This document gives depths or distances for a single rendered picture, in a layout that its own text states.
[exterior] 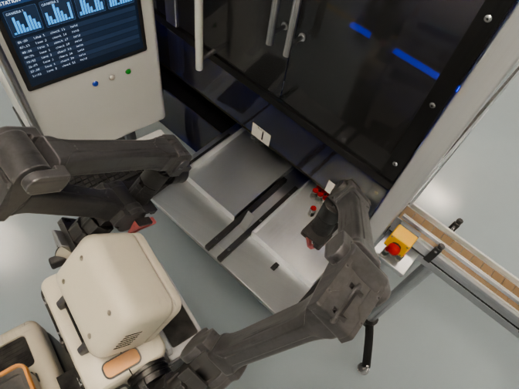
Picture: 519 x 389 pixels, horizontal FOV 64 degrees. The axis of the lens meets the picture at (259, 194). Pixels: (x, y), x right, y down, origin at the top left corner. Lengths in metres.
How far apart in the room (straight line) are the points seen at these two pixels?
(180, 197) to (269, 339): 0.87
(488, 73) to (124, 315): 0.82
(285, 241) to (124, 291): 0.74
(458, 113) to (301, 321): 0.60
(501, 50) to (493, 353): 1.95
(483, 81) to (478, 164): 2.34
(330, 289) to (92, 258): 0.45
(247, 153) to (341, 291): 1.06
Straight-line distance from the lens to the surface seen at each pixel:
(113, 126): 1.71
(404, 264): 1.52
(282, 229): 1.44
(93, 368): 0.93
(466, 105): 1.00
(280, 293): 1.35
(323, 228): 1.09
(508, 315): 1.59
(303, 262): 1.40
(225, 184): 1.51
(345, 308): 0.62
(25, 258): 2.52
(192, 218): 1.44
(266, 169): 1.57
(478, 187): 3.16
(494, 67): 0.95
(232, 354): 0.80
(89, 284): 0.85
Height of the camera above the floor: 2.13
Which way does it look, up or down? 56 degrees down
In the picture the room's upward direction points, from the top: 12 degrees clockwise
